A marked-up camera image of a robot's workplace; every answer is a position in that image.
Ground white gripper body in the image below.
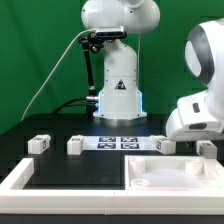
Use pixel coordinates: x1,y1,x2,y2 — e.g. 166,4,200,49
166,94,224,142

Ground white square tabletop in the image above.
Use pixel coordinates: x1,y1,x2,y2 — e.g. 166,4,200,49
125,156,224,190

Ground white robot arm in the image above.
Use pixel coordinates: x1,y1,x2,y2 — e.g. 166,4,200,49
81,0,224,142

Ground fiducial marker sheet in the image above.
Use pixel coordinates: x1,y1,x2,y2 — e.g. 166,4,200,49
83,136,152,150

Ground white U-shaped fence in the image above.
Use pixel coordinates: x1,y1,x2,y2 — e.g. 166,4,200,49
0,158,224,215

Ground silver base camera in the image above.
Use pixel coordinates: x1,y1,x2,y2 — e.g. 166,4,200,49
95,26,127,39

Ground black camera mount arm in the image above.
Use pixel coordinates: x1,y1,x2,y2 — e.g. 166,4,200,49
77,33,103,118

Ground black cables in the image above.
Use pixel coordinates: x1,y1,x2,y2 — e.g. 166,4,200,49
53,96,88,115

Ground white cable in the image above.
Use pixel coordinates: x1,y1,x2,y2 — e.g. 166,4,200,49
20,27,98,122

